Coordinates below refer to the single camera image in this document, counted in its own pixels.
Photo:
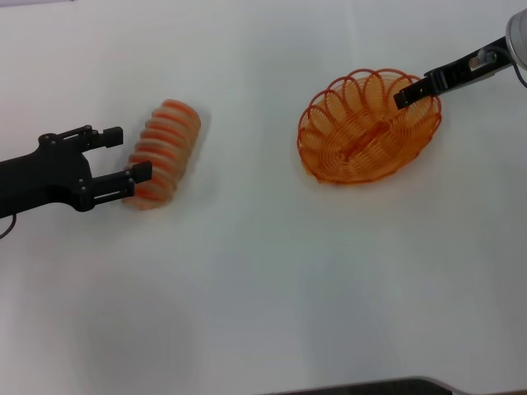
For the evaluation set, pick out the orange plastic woven basket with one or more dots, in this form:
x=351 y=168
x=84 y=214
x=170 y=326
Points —
x=362 y=144

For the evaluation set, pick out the orange striped bread loaf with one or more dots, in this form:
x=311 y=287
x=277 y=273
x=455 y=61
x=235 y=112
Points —
x=173 y=140

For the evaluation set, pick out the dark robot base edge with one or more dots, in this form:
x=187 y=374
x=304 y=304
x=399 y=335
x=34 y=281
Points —
x=370 y=387

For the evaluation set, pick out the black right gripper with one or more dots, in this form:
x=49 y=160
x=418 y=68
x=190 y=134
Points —
x=465 y=72

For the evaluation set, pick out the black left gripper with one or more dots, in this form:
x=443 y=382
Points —
x=41 y=177

